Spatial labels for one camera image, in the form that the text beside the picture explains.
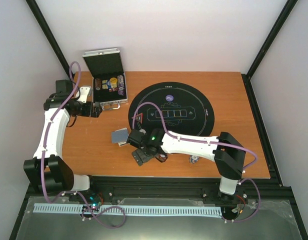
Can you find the purple small blind button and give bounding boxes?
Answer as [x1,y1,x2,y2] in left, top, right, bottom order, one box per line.
[165,94,174,102]

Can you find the brown chips in case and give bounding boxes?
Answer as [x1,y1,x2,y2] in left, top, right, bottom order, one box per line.
[94,78,102,91]

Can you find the blue poker chip stack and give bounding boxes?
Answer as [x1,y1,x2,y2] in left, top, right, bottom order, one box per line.
[189,155,199,164]

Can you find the aluminium poker chip case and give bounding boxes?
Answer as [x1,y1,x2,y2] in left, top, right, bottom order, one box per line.
[82,47,128,111]

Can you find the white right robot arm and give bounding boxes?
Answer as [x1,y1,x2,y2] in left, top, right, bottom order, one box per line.
[126,128,247,196]

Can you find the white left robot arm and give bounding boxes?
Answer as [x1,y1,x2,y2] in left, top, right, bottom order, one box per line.
[23,80,102,202]

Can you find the yellow button in case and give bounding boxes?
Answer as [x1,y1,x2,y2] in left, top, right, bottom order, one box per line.
[109,77,118,85]

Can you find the light blue cable duct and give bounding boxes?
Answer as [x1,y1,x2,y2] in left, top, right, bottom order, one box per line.
[32,203,222,218]

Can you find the white playing card box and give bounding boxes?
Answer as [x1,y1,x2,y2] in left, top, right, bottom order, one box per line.
[118,142,127,147]

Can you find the purple chips in case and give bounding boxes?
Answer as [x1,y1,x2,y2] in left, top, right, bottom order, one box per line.
[117,75,126,96]

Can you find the red triangular all-in marker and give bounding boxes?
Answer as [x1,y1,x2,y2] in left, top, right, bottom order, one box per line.
[132,113,143,124]

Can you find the blue-backed card deck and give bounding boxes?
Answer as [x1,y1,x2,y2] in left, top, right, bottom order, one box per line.
[111,127,129,144]

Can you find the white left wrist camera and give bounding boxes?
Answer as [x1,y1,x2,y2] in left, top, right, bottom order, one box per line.
[77,85,92,104]

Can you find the brown poker chip stack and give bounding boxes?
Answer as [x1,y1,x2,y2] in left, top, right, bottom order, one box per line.
[156,154,168,163]

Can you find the black round poker mat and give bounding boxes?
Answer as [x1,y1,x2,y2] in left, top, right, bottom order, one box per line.
[128,82,215,137]

